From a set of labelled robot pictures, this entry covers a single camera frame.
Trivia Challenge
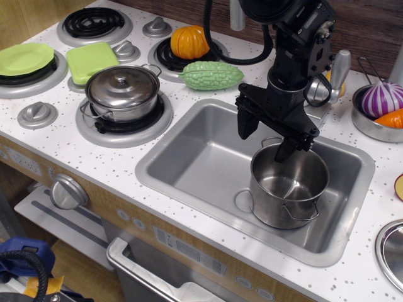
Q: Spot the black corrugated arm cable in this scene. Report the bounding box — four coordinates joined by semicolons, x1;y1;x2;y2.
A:
203;0;273;66

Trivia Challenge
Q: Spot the coil burner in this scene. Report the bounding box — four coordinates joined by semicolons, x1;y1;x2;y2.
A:
147;38;220;84
57;7;133;47
76;92;173;148
1;50;68;99

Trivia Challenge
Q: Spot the back left coil burner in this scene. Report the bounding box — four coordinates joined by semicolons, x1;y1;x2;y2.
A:
57;7;133;47

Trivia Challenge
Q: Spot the silver oven dial knob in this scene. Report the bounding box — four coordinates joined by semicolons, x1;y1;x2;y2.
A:
50;174;89;210

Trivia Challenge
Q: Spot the square green plate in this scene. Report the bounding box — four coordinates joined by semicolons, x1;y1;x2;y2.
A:
66;42;120;86

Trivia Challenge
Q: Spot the stainless steel pot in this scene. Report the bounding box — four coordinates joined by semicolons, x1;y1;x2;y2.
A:
249;137;330;230

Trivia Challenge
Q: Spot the purple toy slice right edge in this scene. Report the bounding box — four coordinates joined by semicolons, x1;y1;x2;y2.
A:
394;174;403;201

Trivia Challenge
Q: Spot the yellow toy pepper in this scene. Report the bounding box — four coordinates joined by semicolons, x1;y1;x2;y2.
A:
324;70;346;97

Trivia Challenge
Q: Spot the blue clamp tool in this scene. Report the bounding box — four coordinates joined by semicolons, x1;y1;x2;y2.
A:
1;237;55;283

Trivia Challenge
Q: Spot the steel saucepan with handle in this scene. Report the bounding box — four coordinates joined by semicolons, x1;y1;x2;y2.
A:
351;57;402;143

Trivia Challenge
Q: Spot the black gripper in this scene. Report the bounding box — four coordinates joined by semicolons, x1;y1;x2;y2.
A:
236;76;319;162

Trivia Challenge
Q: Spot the purple toy onion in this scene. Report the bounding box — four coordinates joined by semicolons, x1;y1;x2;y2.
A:
361;82;402;118

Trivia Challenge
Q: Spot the grey toy sink basin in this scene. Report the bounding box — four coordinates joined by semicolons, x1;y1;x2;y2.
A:
135;99;375;267

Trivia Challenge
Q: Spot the orange toy pumpkin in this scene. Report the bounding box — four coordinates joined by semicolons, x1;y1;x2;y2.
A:
170;25;210;60

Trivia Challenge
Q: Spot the grey stove knob back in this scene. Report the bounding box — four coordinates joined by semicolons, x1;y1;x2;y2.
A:
142;16;172;38

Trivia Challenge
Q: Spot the green toy bitter gourd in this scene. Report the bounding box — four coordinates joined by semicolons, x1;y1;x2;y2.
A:
178;61;244;91

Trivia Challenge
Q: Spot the grey stove knob middle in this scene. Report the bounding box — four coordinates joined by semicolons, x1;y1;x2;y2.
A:
112;40;140;64

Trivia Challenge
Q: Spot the front coil burner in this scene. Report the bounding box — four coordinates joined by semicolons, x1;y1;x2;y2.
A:
76;92;173;148

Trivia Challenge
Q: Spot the round green plate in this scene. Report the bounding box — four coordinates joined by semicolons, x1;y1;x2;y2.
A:
1;43;54;77

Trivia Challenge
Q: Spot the grey oven door handle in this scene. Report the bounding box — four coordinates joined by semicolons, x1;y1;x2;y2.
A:
106;238;210;301

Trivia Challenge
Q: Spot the back right coil burner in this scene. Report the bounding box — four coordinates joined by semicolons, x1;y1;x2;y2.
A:
147;38;220;84

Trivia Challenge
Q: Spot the orange toy vegetable piece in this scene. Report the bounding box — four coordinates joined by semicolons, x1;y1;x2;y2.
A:
375;109;403;129

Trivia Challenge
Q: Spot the lidded steel pot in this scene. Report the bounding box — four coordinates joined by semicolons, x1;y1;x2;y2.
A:
79;64;162;123

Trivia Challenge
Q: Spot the silver toy faucet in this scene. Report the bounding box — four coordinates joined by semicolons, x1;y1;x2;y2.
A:
229;0;351;129

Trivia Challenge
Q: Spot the grey stove knob front-left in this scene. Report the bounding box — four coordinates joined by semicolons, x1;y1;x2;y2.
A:
17;102;58;130

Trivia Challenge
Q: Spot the black braided floor cable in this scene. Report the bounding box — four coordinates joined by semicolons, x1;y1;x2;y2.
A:
0;250;48;298

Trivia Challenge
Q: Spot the steel bowl at right edge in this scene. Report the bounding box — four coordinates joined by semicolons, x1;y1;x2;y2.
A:
375;219;402;292

